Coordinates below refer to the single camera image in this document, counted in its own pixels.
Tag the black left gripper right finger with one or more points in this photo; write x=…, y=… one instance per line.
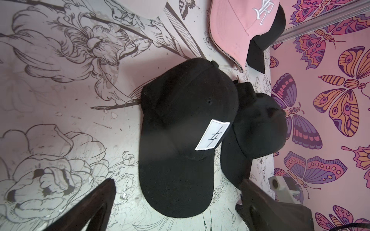
x=260, y=212

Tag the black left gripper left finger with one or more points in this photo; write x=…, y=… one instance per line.
x=92, y=212

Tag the plain black cap front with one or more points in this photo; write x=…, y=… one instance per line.
x=259, y=129

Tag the plain black cap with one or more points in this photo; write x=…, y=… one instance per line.
x=259, y=129
x=255, y=58

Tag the black cap with white patch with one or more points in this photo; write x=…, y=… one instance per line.
x=187, y=112

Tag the pink cap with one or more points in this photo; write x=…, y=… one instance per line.
x=234, y=23

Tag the plain black cap back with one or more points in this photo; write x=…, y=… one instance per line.
x=255, y=58

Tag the white Colorado cap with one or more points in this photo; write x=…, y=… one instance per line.
x=149, y=9

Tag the aluminium corner post right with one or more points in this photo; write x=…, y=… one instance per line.
x=339, y=14

